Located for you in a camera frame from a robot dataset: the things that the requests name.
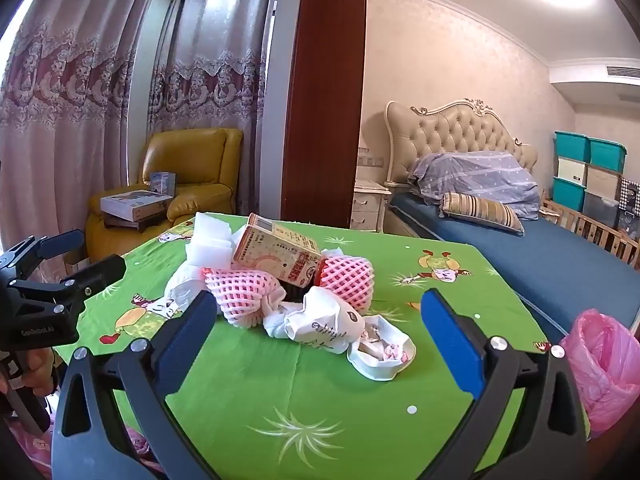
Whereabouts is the blue grey duvet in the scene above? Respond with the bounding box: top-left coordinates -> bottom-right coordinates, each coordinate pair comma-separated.
407,150 -> 541,221

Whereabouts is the blue mattress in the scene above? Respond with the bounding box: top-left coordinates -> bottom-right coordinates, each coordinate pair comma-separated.
390,192 -> 640,336

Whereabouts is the cream nightstand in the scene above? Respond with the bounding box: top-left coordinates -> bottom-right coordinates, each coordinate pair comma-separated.
350,180 -> 391,233

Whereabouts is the flat white box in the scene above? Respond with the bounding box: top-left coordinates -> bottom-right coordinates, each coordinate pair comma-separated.
100,190 -> 173,223

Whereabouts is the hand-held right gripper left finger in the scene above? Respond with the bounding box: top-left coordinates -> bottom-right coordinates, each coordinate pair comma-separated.
52,289 -> 218,480

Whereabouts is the green printed tablecloth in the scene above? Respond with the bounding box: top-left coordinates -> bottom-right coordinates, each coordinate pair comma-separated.
47,212 -> 551,480

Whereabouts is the pink foam fruit net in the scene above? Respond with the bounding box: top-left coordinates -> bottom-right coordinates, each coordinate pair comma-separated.
315,254 -> 377,317
202,267 -> 288,329

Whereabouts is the dark wooden pillar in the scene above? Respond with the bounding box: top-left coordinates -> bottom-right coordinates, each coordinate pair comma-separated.
282,0 -> 368,231

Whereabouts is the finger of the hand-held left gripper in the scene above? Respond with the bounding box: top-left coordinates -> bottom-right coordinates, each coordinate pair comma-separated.
0,230 -> 85,281
7,255 -> 127,311

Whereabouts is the flat dark box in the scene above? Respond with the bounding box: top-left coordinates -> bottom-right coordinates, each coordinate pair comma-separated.
102,212 -> 166,234

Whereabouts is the striped pillow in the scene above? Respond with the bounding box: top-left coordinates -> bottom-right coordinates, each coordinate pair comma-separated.
440,191 -> 526,236

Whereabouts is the person's left hand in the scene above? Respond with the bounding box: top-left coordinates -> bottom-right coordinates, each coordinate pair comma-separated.
15,347 -> 57,398

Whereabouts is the patterned lace curtain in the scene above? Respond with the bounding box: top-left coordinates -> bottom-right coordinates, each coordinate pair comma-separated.
0,0 -> 173,281
150,0 -> 281,216

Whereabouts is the beige tufted headboard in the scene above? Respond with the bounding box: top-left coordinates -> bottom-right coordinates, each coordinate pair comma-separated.
384,98 -> 538,186

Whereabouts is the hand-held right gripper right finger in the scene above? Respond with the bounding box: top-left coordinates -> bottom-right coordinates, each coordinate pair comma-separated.
420,287 -> 591,480

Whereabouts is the stack of plastic storage bins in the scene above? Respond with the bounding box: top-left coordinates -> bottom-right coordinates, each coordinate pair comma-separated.
552,131 -> 627,228

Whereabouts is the pink plastic trash bag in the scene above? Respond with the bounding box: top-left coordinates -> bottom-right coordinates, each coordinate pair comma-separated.
559,310 -> 640,438

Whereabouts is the white paper bag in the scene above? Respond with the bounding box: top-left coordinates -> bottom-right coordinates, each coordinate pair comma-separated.
262,286 -> 367,356

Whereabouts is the printed cardboard carton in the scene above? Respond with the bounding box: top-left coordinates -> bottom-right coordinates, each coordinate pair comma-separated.
232,213 -> 323,289

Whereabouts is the yellow leather armchair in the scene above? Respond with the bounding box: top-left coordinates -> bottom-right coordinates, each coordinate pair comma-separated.
84,127 -> 244,266

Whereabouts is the small blue white box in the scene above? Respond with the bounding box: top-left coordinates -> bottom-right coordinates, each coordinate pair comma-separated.
150,171 -> 177,196

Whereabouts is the wooden crib rail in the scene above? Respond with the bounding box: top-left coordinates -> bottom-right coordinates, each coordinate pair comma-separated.
542,199 -> 640,268

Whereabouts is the crushed white paper cup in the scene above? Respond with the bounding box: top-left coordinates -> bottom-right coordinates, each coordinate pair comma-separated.
347,316 -> 417,381

